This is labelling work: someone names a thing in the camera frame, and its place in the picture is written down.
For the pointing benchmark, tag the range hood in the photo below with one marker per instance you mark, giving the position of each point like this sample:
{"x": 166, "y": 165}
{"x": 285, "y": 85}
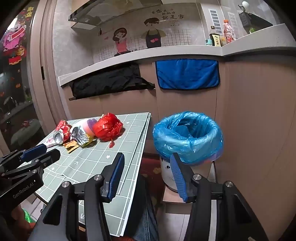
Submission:
{"x": 92, "y": 16}

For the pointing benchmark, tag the dark utensil holder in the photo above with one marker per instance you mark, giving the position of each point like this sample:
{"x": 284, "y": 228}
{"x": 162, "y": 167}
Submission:
{"x": 245, "y": 22}

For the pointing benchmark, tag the white wall vent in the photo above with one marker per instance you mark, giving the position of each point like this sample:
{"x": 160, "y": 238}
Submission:
{"x": 215, "y": 18}

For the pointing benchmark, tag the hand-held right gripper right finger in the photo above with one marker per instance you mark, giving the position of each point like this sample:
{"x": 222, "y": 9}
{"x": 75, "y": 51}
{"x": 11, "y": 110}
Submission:
{"x": 177, "y": 177}

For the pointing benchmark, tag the red floor mat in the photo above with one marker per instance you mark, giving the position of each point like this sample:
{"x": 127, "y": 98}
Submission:
{"x": 152, "y": 171}

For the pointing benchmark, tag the red plastic bag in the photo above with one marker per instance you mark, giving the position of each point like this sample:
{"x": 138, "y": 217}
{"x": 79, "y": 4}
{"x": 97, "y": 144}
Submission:
{"x": 107, "y": 127}

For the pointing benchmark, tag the orange yellow wrapper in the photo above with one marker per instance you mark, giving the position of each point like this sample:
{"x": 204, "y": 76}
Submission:
{"x": 70, "y": 146}

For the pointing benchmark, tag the crumpled silver foil wrapper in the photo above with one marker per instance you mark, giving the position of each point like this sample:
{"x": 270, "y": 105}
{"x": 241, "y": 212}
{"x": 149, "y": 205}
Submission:
{"x": 79, "y": 136}

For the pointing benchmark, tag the pink white wrapper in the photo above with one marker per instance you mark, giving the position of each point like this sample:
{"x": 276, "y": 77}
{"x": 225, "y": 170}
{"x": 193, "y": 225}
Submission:
{"x": 51, "y": 143}

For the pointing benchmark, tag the small teal cap jar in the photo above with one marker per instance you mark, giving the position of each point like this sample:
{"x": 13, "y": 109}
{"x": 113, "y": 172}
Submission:
{"x": 208, "y": 42}

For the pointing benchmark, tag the grey kitchen countertop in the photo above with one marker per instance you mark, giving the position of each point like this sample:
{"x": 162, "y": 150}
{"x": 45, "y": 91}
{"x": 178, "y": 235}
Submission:
{"x": 185, "y": 51}

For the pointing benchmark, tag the dark sauce bottle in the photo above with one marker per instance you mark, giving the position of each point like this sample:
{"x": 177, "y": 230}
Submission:
{"x": 215, "y": 37}

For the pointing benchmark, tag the small yellow bottle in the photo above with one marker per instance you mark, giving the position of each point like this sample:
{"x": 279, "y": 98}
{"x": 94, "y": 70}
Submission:
{"x": 223, "y": 41}

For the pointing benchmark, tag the blue trash bag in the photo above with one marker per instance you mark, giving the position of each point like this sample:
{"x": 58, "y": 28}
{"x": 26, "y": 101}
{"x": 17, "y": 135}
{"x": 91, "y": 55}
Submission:
{"x": 196, "y": 141}

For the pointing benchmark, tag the blue towel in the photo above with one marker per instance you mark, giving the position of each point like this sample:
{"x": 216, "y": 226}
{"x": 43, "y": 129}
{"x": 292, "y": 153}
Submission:
{"x": 187, "y": 74}

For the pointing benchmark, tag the red label plastic bottle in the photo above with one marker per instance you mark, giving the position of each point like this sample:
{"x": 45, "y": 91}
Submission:
{"x": 229, "y": 31}

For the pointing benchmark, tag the yellow purple snack packet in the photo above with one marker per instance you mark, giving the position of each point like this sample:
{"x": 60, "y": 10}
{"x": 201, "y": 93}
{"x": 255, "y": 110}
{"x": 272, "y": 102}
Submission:
{"x": 87, "y": 126}

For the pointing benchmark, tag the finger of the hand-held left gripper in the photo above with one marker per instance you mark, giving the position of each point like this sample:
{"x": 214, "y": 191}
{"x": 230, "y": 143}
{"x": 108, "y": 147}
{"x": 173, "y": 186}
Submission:
{"x": 34, "y": 151}
{"x": 49, "y": 156}

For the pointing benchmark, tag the cardboard box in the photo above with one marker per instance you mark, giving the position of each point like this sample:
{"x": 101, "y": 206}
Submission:
{"x": 173, "y": 201}

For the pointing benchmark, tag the crushed red drink can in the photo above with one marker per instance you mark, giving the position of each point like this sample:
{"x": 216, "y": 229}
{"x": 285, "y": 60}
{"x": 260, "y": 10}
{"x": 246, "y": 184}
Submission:
{"x": 64, "y": 131}

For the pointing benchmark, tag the person's jeans leg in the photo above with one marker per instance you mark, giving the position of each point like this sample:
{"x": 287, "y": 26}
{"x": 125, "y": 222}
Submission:
{"x": 145, "y": 213}

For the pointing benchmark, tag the black cloth bag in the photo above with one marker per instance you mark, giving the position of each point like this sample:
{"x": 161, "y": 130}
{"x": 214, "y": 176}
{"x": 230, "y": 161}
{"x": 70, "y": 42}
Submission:
{"x": 104, "y": 81}

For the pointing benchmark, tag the green grid tablecloth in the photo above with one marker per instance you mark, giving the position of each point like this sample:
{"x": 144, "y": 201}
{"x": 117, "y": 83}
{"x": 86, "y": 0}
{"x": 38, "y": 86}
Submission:
{"x": 97, "y": 160}

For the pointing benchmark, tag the red festive door sticker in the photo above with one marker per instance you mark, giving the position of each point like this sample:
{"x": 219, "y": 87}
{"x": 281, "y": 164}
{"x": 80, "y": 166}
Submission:
{"x": 13, "y": 37}

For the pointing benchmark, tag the beige kitchen cabinet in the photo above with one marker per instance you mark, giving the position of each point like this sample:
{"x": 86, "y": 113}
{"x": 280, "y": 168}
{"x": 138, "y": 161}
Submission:
{"x": 254, "y": 115}

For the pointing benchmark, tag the dark door latch plate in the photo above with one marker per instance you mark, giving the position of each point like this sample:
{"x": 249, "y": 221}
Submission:
{"x": 42, "y": 73}

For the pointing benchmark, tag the white trash bin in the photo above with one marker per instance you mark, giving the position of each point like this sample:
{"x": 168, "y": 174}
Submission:
{"x": 167, "y": 172}

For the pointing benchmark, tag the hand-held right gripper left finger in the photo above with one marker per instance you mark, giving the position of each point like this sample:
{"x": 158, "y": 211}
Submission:
{"x": 116, "y": 172}

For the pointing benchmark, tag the cartoon wall sticker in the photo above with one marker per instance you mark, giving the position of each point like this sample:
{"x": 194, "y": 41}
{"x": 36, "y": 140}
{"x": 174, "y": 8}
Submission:
{"x": 152, "y": 32}

